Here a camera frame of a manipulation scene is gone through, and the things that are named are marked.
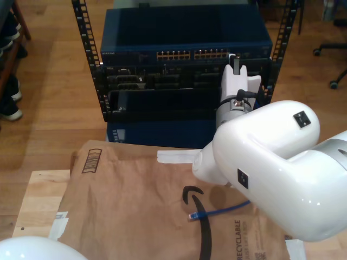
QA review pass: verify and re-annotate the blue network cable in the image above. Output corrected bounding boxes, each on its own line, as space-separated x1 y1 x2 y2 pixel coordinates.
188 199 252 222

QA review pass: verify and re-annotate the black rack server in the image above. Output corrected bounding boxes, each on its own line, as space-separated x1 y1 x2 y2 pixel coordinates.
100 61 273 90

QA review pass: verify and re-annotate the dark table leg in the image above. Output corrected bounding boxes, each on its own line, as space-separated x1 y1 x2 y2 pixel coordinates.
297 0 304 35

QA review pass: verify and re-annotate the dark blue metal case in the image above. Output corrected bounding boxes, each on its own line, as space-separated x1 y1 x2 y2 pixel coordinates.
105 119 219 151

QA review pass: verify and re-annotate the long white tape strip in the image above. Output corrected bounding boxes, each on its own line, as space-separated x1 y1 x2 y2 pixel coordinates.
157 150 203 164

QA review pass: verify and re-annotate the black chair leg with caster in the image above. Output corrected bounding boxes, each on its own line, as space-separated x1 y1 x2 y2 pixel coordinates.
329 67 347 89

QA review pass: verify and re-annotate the hanging patterned cloth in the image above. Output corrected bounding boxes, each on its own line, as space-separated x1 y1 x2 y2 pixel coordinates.
322 0 339 22

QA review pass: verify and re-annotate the brown paper mailer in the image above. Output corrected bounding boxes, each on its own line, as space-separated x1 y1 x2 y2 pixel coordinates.
40 139 307 260

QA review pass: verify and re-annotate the white tape patch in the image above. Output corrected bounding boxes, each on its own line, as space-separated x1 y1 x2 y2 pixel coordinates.
284 235 307 260

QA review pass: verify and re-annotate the plain dark shoe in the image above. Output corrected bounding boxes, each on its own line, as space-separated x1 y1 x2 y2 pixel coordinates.
15 43 29 59

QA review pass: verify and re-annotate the wooden shoe rack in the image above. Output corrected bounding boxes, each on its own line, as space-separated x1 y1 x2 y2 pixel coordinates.
0 0 32 95

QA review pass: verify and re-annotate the dark shoe white sole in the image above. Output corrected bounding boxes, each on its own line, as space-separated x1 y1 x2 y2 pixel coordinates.
0 37 14 52
4 10 22 41
0 100 24 122
7 74 23 102

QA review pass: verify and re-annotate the white shipping label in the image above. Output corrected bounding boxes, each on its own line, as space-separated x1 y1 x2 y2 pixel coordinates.
48 211 70 242

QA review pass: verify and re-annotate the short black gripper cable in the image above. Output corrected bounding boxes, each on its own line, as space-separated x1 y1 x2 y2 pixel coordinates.
236 88 258 100

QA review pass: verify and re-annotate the blue network switch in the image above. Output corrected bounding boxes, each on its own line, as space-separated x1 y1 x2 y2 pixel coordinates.
99 5 273 66

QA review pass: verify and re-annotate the black open rack frame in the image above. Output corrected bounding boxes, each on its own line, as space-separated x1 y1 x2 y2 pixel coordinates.
71 0 299 122

